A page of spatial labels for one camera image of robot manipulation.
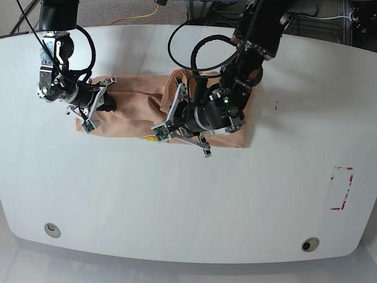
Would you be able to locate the table grommet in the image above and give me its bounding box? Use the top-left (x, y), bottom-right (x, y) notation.
top-left (301, 237), bottom-right (320, 253)
top-left (44, 223), bottom-right (61, 238)

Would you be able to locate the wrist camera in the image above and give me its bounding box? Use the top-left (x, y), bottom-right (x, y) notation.
top-left (81, 120), bottom-right (96, 134)
top-left (152, 126), bottom-right (171, 143)

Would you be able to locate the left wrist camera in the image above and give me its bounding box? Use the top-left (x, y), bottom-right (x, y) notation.
top-left (152, 126), bottom-right (171, 143)

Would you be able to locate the yellow cable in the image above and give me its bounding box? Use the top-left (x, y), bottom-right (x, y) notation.
top-left (109, 6), bottom-right (161, 27)

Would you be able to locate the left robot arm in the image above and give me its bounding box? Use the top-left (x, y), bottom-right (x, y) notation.
top-left (152, 1), bottom-right (293, 157)

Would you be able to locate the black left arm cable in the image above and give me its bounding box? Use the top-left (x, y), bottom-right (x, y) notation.
top-left (167, 19), bottom-right (239, 104)

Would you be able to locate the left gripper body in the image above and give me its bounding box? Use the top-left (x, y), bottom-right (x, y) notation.
top-left (158, 77), bottom-right (246, 157)

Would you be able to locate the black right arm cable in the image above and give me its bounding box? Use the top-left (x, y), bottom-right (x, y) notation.
top-left (67, 25), bottom-right (97, 86)

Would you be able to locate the left table grommet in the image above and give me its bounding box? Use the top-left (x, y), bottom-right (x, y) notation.
top-left (44, 223), bottom-right (61, 238)

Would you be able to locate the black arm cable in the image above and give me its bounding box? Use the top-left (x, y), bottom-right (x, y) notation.
top-left (167, 19), bottom-right (239, 104)
top-left (67, 25), bottom-right (97, 86)

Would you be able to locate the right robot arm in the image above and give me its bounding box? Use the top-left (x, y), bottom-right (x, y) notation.
top-left (38, 1), bottom-right (117, 125)

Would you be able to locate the right table grommet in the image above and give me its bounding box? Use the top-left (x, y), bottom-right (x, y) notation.
top-left (301, 237), bottom-right (320, 253)

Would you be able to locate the peach t-shirt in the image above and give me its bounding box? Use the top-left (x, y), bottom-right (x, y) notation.
top-left (90, 69), bottom-right (251, 148)

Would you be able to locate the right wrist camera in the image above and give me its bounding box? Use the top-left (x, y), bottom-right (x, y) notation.
top-left (81, 120), bottom-right (96, 134)

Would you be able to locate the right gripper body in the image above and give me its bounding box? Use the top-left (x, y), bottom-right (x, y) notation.
top-left (38, 79), bottom-right (117, 124)

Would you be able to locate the red tape rectangle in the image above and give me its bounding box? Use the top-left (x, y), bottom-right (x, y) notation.
top-left (326, 166), bottom-right (354, 211)

